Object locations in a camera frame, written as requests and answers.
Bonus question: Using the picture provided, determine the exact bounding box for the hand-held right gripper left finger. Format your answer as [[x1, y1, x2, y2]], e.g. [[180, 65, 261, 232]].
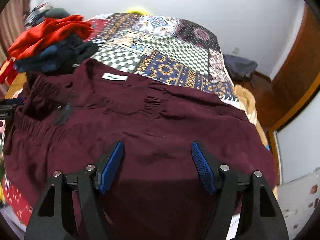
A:
[[24, 141, 125, 240]]

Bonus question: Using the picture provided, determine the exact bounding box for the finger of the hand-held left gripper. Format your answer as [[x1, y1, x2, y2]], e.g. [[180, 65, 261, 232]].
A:
[[0, 98, 25, 106]]

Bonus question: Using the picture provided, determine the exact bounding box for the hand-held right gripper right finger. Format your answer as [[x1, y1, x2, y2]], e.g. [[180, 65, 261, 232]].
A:
[[191, 141, 289, 240]]

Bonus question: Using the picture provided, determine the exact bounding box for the maroon button shirt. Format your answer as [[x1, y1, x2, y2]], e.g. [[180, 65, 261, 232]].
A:
[[2, 59, 279, 240]]

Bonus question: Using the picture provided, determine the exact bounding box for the pile of mixed clothes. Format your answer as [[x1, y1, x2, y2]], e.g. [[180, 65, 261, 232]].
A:
[[25, 1, 53, 29]]

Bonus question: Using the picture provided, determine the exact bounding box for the red plush toy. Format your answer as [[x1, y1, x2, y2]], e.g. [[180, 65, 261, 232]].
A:
[[0, 56, 19, 84]]

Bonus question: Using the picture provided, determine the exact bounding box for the dark navy folded garment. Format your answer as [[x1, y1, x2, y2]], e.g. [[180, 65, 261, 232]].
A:
[[15, 34, 99, 75]]

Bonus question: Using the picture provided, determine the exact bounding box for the red folded garment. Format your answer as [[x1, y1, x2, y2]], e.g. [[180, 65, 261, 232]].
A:
[[7, 15, 93, 60]]

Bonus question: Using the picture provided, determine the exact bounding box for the beige blanket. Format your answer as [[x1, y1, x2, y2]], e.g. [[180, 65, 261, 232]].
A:
[[234, 84, 272, 150]]

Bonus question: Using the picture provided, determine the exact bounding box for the striped pink curtain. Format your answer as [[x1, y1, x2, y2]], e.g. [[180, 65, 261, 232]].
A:
[[0, 0, 35, 58]]

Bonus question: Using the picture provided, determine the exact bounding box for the red patterned cloth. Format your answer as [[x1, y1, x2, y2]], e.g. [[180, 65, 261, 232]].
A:
[[0, 175, 34, 228]]

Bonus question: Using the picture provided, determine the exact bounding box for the dark grey cushion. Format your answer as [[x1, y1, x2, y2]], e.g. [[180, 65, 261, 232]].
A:
[[46, 7, 72, 19]]

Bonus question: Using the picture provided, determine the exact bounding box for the frosted sliding wardrobe door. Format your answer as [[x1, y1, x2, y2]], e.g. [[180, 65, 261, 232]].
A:
[[269, 75, 320, 185]]

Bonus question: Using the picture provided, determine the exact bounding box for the white suitcase with stickers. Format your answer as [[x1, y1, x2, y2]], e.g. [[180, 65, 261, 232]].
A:
[[275, 167, 320, 240]]

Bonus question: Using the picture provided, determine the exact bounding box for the grey backpack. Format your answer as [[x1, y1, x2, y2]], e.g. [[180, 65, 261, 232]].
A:
[[222, 54, 258, 82]]

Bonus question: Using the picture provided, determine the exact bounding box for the patchwork patterned bedspread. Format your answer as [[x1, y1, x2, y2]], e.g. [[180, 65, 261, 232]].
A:
[[85, 12, 237, 100]]

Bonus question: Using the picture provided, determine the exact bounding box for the brown wooden door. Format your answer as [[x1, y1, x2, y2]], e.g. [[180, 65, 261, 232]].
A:
[[271, 4, 320, 110]]

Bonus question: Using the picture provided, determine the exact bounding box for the yellow curved object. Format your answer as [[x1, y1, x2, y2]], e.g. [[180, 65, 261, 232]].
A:
[[126, 7, 150, 15]]

